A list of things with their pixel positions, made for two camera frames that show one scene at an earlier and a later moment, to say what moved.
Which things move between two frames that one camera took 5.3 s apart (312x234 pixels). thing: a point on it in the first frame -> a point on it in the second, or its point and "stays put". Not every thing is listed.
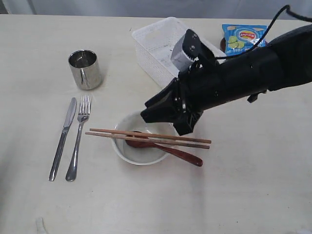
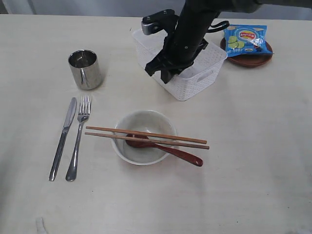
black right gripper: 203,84 -> 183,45
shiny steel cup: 86,69 stays put
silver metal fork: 83,115 stays put
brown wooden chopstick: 149,141 stays put
